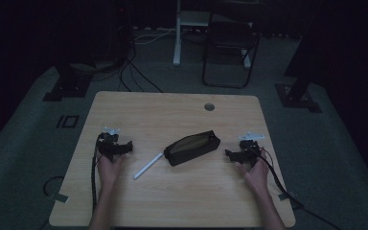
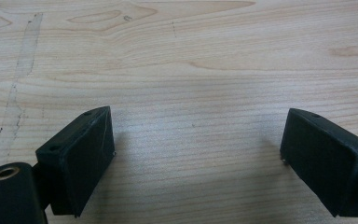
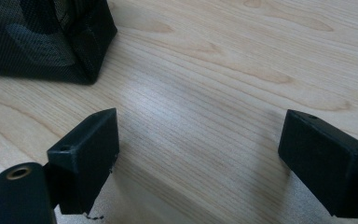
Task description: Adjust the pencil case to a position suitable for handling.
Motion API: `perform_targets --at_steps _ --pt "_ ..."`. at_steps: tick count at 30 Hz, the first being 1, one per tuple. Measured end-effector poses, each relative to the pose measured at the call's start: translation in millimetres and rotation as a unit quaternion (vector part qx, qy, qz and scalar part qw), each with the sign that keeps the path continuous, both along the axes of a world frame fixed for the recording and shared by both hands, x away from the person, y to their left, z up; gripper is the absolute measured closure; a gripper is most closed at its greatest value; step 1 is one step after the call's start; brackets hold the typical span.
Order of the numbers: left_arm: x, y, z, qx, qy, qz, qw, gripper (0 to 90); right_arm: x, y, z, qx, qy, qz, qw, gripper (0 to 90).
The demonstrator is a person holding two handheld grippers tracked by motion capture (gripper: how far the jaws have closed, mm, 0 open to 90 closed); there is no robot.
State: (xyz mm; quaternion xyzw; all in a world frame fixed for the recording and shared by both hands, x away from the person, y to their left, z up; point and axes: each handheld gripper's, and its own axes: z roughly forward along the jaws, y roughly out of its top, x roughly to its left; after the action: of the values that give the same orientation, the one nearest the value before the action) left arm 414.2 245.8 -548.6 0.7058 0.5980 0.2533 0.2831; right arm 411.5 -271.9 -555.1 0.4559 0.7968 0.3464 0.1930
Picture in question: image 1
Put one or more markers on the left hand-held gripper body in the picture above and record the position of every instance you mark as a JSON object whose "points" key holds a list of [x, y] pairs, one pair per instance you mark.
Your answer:
{"points": [[108, 144]]}

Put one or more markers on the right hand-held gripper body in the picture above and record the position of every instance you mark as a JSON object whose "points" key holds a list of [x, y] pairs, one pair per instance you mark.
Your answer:
{"points": [[248, 147]]}

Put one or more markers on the white pen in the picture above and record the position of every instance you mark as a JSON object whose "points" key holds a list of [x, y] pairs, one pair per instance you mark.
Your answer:
{"points": [[148, 165]]}

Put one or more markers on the black pencil case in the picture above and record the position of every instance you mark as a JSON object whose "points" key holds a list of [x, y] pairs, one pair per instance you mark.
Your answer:
{"points": [[191, 147]]}

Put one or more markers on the person's left hand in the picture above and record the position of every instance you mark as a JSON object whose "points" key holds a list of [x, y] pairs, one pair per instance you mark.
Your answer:
{"points": [[110, 169]]}

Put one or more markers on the person's right hand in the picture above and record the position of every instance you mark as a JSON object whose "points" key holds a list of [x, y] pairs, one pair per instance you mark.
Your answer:
{"points": [[256, 174]]}

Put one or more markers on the grey table grommet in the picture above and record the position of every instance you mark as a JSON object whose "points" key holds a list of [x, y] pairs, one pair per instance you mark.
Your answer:
{"points": [[209, 107]]}

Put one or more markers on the grey tape piece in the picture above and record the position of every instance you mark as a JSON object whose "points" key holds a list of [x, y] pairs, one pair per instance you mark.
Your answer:
{"points": [[57, 197], [286, 195]]}

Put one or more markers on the black stand base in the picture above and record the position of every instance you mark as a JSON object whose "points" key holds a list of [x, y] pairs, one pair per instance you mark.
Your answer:
{"points": [[297, 96], [68, 86]]}

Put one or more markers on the black folding chair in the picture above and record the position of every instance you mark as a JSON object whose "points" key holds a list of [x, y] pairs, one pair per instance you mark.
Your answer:
{"points": [[229, 51]]}

